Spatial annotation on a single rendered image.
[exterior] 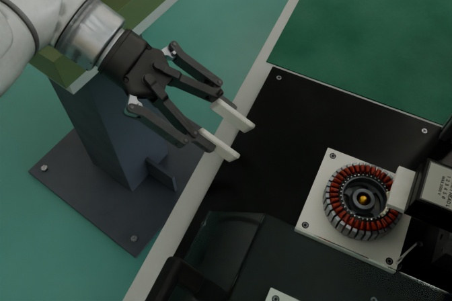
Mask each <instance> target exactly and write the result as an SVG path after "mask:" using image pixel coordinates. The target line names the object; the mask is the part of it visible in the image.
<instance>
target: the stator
mask: <svg viewBox="0 0 452 301"><path fill-rule="evenodd" d="M370 165H371V164H369V163H365V165H364V163H359V164H358V163H353V164H351V163H350V164H347V165H344V166H342V167H341V168H339V169H337V170H336V172H334V173H333V174H332V176H331V177H330V179H329V181H328V183H327V185H326V188H325V190H324V194H323V200H322V202H323V205H324V206H323V208H324V211H325V215H326V217H327V216H328V220H329V222H332V221H333V222H332V223H331V225H332V226H333V227H334V228H335V227H336V226H337V228H336V230H337V231H338V232H340V231H341V230H342V229H343V231H342V234H343V235H345V236H346V235H347V234H348V237H349V238H351V239H353V237H354V239H355V240H358V241H359V240H360V239H361V240H362V241H366V240H367V239H368V241H372V240H373V239H375V240H376V239H379V238H380V237H384V236H385V235H386V234H388V233H389V232H390V231H391V230H392V229H393V228H394V226H395V225H396V224H397V223H398V222H399V221H400V219H401V217H402V214H403V213H401V212H398V211H396V210H394V209H391V208H388V207H387V206H385V205H386V202H387V199H388V196H389V193H390V190H391V186H392V183H393V180H392V179H393V177H392V176H391V175H388V172H387V171H385V170H384V172H382V170H383V169H382V168H381V167H378V168H377V170H376V167H377V166H376V165H371V166H370ZM381 172H382V173H381ZM387 175H388V176H387ZM354 186H363V187H366V188H367V189H363V188H361V189H357V190H356V191H351V190H350V188H351V187H354ZM374 194H376V196H377V197H378V199H379V203H380V210H376V209H375V208H374V207H375V196H374ZM358 195H365V196H367V197H368V199H369V204H368V205H366V206H364V205H361V204H359V203H358V201H357V196H358ZM343 196H348V198H349V201H348V203H349V206H350V210H349V209H348V207H347V206H346V204H345V202H344V198H343ZM356 214H360V215H365V214H370V215H372V216H373V217H372V218H364V217H361V216H357V215H356Z"/></svg>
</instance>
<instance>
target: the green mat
mask: <svg viewBox="0 0 452 301"><path fill-rule="evenodd" d="M266 62H268V63H270V64H273V65H276V66H278V67H282V68H284V69H287V70H290V71H293V72H295V73H299V74H300V75H304V76H306V77H309V78H312V79H315V80H317V81H321V82H323V83H326V84H328V85H332V86H334V87H337V88H340V89H343V90H345V91H349V92H351V93H354V94H357V95H360V96H362V97H366V98H367V99H371V100H373V101H376V102H379V103H382V104H384V105H388V106H390V107H392V108H395V109H398V110H401V111H403V112H407V113H409V114H412V115H415V116H418V117H420V118H424V119H425V120H429V121H431V122H434V123H437V124H440V125H443V124H444V123H445V122H446V120H447V119H448V117H449V116H450V115H451V113H452V0H299V1H298V3H297V5H296V7H295V8H294V10H293V12H292V14H291V16H290V18H289V20H288V22H287V24H286V25H285V27H284V29H283V31H282V33H281V34H280V36H279V38H278V40H277V42H276V44H275V45H274V48H273V49H272V52H271V53H270V55H269V57H268V59H267V61H266Z"/></svg>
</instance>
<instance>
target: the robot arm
mask: <svg viewBox="0 0 452 301"><path fill-rule="evenodd" d="M125 23H126V20H125V19H124V18H123V17H122V16H121V15H119V14H118V13H116V12H115V11H114V10H113V9H111V8H110V7H108V6H107V5H106V4H105V3H103V2H102V1H101V0H0V97H1V96H2V95H3V94H4V93H5V92H6V91H7V90H8V89H9V88H10V87H11V86H12V85H13V84H14V83H15V81H16V80H17V78H18V77H19V76H20V75H21V74H22V72H23V70H24V68H25V67H26V65H27V64H28V63H29V61H30V60H31V59H32V57H33V56H34V55H35V54H36V53H37V52H39V51H40V50H42V49H43V48H45V47H46V46H48V45H50V46H52V47H53V48H55V49H56V50H58V52H60V53H61V54H64V55H65V56H66V57H68V58H69V59H71V60H72V61H73V62H75V63H76V64H78V65H79V66H81V67H82V68H83V69H85V70H87V71H90V70H92V69H93V68H94V67H95V66H97V67H99V68H98V71H99V72H98V73H99V74H101V75H102V76H104V77H105V78H107V79H108V80H109V81H111V82H112V83H113V84H115V85H117V86H119V87H121V88H122V89H123V90H124V92H125V93H126V95H127V96H128V100H127V103H126V107H125V108H124V109H123V111H122V113H123V115H124V116H126V117H129V118H133V119H136V120H138V121H140V122H141V123H142V124H144V125H146V126H147V127H148V128H150V129H151V130H152V131H154V132H155V133H157V134H158V135H160V136H161V137H162V138H164V139H166V140H167V141H168V142H170V143H171V144H173V145H174V146H175V147H177V148H182V147H184V146H186V145H187V144H188V143H190V142H191V143H193V144H195V145H196V146H198V147H199V148H201V149H202V150H203V151H205V152H206V153H211V152H213V151H214V152H215V153H217V154H218V155H219V156H221V157H223V158H224V159H225V160H226V161H228V162H231V161H234V160H236V159H238V158H239V156H240V154H239V153H237V152H236V151H235V150H233V149H232V148H231V147H229V146H227V145H226V144H225V143H224V142H222V141H221V140H219V139H218V138H217V137H215V136H213V135H212V134H211V133H210V132H208V131H207V130H205V129H204V128H201V129H200V130H197V129H196V128H195V127H194V126H193V125H192V123H191V122H190V121H189V120H188V119H187V118H186V117H185V115H184V114H183V113H182V112H181V111H180V110H179V109H178V108H177V107H176V106H175V105H174V103H173V102H172V101H171V100H170V99H169V97H168V94H167V93H166V92H165V87H166V85H168V86H170V87H176V88H178V89H181V90H183V91H185V92H187V93H190V94H192V95H195V96H197V97H199V98H201V99H204V100H206V101H209V102H211V103H212V104H210V106H209V107H210V108H211V109H212V110H213V111H215V112H216V113H218V114H219V115H220V116H221V117H223V118H225V119H226V120H227V121H228V122H230V123H231V124H233V125H234V126H235V127H236V128H238V129H239V130H241V131H242V132H243V133H246V132H248V131H250V130H252V129H253V128H254V127H255V124H254V123H252V122H251V121H249V120H248V119H247V118H246V117H244V116H243V115H241V114H240V113H239V112H238V111H236V109H237V106H236V105H235V104H234V103H232V102H231V101H229V100H228V99H227V98H226V97H224V96H223V94H224V92H223V90H222V88H221V86H222V85H223V81H222V80H221V79H220V78H219V77H218V76H216V75H215V74H213V73H212V72H210V71H209V70H208V69H207V68H205V67H204V66H202V65H201V64H200V63H199V62H197V61H196V60H194V59H193V58H192V57H191V56H189V55H188V54H186V53H185V52H184V51H183V50H182V48H181V47H180V45H179V44H178V43H177V42H176V41H174V40H173V41H171V42H170V43H169V45H168V46H166V47H165V48H163V49H162V50H160V49H158V48H153V47H151V46H150V45H149V44H148V42H147V41H146V40H144V39H143V38H142V37H140V36H139V35H138V34H136V33H135V32H133V31H132V30H131V29H129V30H128V29H126V30H123V29H122V28H123V27H124V25H125ZM167 59H168V60H171V61H172V62H173V63H174V64H175V65H177V66H178V67H180V68H181V69H182V70H183V71H185V72H187V73H188V74H189V75H190V76H192V77H193V78H195V79H196V80H195V79H192V78H190V77H188V76H186V75H183V74H182V73H181V72H180V71H179V70H177V69H174V68H172V67H170V66H169V65H168V62H167ZM137 99H147V100H148V101H149V102H150V103H151V104H152V105H153V106H154V107H155V108H157V109H158V110H159V111H160V112H161V113H162V114H163V115H164V116H165V117H166V118H167V119H168V121H169V122H170V123H171V124H172V125H173V126H174V127H175V128H174V127H173V126H171V125H170V124H168V123H167V122H166V121H164V120H163V119H161V118H160V117H159V116H157V115H156V114H154V113H153V112H152V111H150V110H148V109H147V108H145V107H143V105H142V103H141V102H139V101H138V100H137Z"/></svg>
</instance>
